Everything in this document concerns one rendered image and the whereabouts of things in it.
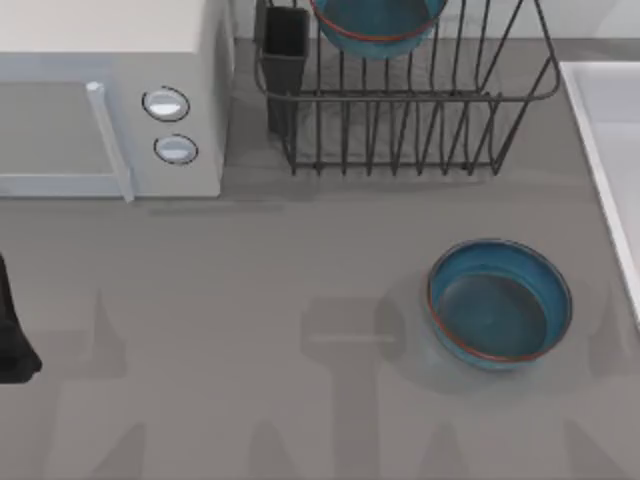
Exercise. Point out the blue bowl with red rim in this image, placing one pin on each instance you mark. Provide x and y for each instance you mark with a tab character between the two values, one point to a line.
380	25
495	310

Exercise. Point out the pale microwave oven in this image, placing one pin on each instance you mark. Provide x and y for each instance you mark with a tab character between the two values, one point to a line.
200	75

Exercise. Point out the black cutlery holder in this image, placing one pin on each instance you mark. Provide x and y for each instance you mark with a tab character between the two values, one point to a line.
285	50

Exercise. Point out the small microwave knob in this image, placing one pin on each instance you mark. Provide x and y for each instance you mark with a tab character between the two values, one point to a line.
175	149

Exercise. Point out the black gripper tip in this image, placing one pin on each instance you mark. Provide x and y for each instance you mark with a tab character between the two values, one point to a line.
12	340

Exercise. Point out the large microwave knob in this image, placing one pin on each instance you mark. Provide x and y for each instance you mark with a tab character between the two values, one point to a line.
165	104

